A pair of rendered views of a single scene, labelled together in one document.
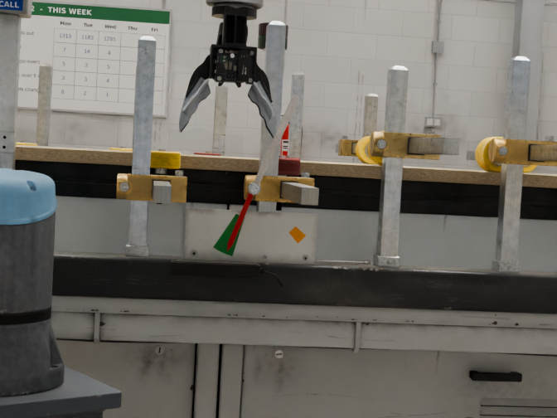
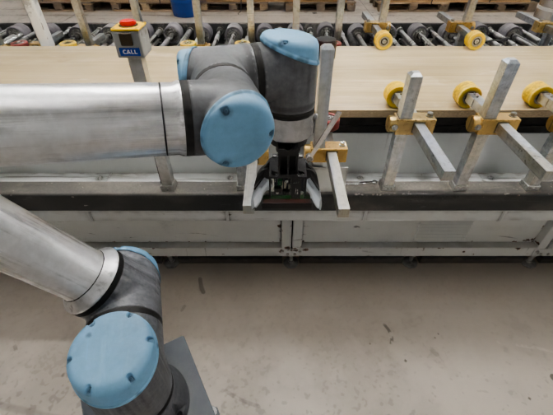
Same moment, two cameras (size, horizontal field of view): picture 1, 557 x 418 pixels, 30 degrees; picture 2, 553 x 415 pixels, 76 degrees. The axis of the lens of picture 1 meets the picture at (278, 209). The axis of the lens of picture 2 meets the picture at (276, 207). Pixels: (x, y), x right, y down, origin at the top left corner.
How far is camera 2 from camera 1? 1.21 m
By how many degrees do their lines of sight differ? 39
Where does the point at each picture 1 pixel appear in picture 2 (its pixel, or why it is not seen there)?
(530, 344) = (461, 216)
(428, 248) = (411, 151)
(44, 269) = (157, 395)
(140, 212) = (242, 170)
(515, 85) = (501, 82)
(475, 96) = not seen: outside the picture
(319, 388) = not seen: hidden behind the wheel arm
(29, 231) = (137, 398)
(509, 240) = (465, 174)
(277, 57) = (327, 74)
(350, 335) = (360, 216)
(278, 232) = (323, 177)
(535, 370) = not seen: hidden behind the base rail
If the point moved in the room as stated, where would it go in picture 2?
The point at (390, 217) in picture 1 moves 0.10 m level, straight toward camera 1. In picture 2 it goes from (393, 166) to (393, 184)
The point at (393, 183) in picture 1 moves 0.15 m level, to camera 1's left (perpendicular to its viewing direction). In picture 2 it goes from (398, 148) to (350, 145)
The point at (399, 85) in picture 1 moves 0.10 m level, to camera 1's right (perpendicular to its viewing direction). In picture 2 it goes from (415, 87) to (452, 89)
